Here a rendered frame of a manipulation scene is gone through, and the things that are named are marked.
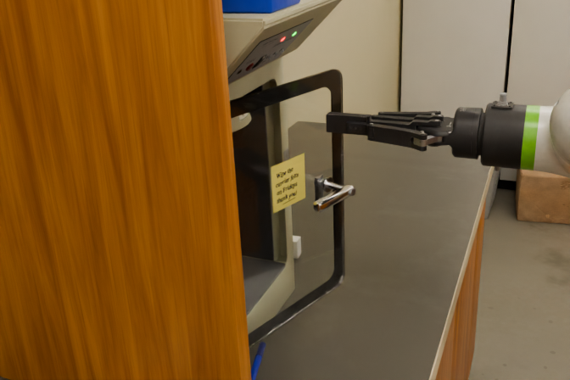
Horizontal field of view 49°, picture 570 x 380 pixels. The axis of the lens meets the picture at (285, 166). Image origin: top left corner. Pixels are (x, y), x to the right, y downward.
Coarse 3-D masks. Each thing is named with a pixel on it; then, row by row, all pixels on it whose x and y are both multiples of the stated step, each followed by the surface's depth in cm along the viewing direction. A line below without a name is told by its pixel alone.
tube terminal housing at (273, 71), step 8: (272, 64) 104; (280, 64) 107; (256, 72) 99; (264, 72) 101; (272, 72) 104; (280, 72) 107; (240, 80) 94; (248, 80) 96; (256, 80) 99; (264, 80) 102; (272, 80) 106; (280, 80) 108; (232, 88) 92; (240, 88) 94; (248, 88) 96; (264, 88) 108; (232, 96) 92; (240, 96) 94
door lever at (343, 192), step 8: (328, 184) 105; (336, 184) 104; (328, 192) 106; (336, 192) 100; (344, 192) 101; (352, 192) 102; (320, 200) 98; (328, 200) 98; (336, 200) 99; (320, 208) 97
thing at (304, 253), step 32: (256, 96) 88; (288, 96) 93; (320, 96) 99; (256, 128) 90; (288, 128) 95; (320, 128) 101; (256, 160) 91; (320, 160) 102; (256, 192) 92; (320, 192) 104; (256, 224) 94; (288, 224) 100; (320, 224) 106; (256, 256) 96; (288, 256) 102; (320, 256) 108; (256, 288) 97; (288, 288) 103; (320, 288) 110; (256, 320) 99; (288, 320) 105
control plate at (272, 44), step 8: (304, 24) 90; (288, 32) 87; (296, 32) 91; (264, 40) 78; (272, 40) 82; (280, 40) 86; (288, 40) 92; (256, 48) 78; (264, 48) 82; (272, 48) 87; (280, 48) 92; (248, 56) 78; (256, 56) 83; (272, 56) 92; (240, 64) 79; (248, 64) 83; (264, 64) 93; (248, 72) 88; (232, 80) 83
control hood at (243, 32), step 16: (304, 0) 87; (320, 0) 89; (336, 0) 96; (224, 16) 75; (240, 16) 75; (256, 16) 74; (272, 16) 75; (288, 16) 79; (304, 16) 86; (320, 16) 97; (224, 32) 75; (240, 32) 74; (256, 32) 73; (272, 32) 78; (304, 32) 98; (240, 48) 74; (288, 48) 99
